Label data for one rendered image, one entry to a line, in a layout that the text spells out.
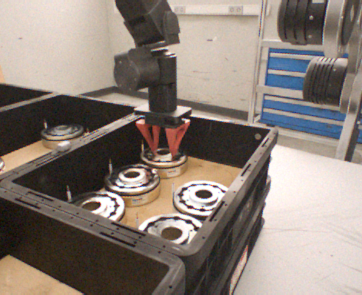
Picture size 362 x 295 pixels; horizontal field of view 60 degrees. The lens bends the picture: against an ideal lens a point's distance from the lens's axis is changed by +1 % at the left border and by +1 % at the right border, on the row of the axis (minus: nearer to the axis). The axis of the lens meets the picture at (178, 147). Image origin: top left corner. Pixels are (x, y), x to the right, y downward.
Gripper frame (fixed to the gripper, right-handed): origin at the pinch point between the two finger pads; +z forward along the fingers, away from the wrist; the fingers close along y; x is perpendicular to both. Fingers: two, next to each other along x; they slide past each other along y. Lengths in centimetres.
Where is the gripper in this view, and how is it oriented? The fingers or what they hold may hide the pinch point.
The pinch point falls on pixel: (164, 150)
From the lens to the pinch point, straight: 66.1
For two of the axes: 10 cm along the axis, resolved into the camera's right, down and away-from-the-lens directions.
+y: 8.7, 2.0, -4.5
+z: 0.1, 9.1, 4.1
